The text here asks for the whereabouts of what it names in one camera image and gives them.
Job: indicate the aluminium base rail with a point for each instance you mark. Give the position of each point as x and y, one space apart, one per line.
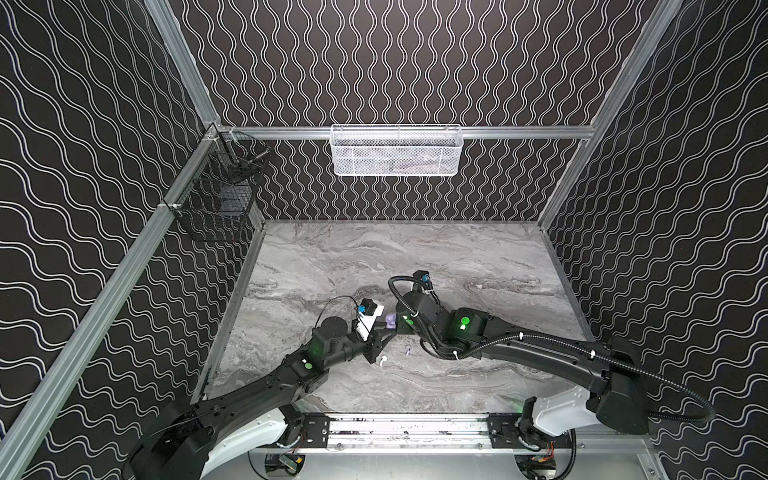
409 433

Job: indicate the aluminium frame post right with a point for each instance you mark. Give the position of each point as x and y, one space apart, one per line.
647 42

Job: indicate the aluminium frame back bar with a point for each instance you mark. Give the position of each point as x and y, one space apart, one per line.
380 131

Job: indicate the aluminium frame post left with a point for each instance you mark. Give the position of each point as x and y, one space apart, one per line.
103 122

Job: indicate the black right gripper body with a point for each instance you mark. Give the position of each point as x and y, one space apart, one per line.
405 318

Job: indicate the black wire basket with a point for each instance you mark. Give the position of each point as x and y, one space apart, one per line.
215 206

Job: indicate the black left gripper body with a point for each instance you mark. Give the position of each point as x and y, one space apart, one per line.
372 344

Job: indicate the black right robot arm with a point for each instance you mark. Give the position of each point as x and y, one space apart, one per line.
610 383

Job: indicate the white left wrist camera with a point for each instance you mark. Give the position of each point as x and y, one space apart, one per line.
368 312

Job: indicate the purple earbud charging case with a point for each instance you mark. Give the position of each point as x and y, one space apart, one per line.
391 321

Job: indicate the white wire mesh basket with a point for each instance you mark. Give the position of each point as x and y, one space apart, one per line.
427 155

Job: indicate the aluminium frame post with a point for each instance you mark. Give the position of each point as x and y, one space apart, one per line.
647 42
103 122

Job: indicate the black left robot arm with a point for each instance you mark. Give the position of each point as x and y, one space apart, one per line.
187 440

